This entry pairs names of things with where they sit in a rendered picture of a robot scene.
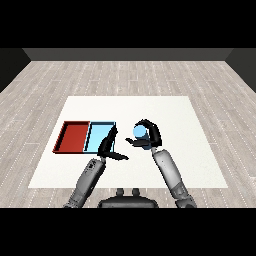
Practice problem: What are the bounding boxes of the dark grey robot body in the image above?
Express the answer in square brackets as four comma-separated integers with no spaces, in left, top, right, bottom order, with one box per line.
[97,188,159,209]

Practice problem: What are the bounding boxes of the red shallow open box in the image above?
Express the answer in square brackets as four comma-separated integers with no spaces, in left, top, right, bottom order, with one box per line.
[52,120,91,155]

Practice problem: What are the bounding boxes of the small blue can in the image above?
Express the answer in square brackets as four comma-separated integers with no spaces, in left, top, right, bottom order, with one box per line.
[132,124,151,150]

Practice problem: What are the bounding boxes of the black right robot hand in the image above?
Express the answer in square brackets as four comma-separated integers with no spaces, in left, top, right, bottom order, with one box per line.
[125,119,163,150]

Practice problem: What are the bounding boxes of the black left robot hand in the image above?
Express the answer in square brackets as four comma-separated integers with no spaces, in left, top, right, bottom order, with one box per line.
[97,125,130,161]

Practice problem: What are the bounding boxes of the light blue shallow open box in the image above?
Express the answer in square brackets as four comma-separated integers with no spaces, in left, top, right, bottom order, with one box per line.
[82,120,117,155]

